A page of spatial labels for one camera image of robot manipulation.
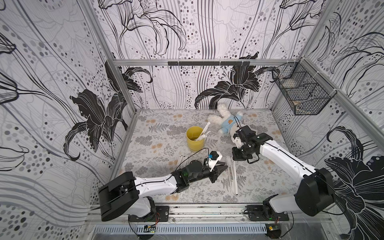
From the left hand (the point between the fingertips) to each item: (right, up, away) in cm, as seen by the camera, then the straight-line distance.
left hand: (226, 168), depth 73 cm
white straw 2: (+6, -7, +5) cm, 11 cm away
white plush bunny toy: (+7, +24, +27) cm, 37 cm away
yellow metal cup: (-17, +16, +22) cm, 32 cm away
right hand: (+7, +4, +11) cm, 13 cm away
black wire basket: (+52, +42, +16) cm, 69 cm away
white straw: (+5, -7, +13) cm, 15 cm away
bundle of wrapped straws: (-11, +16, +4) cm, 20 cm away
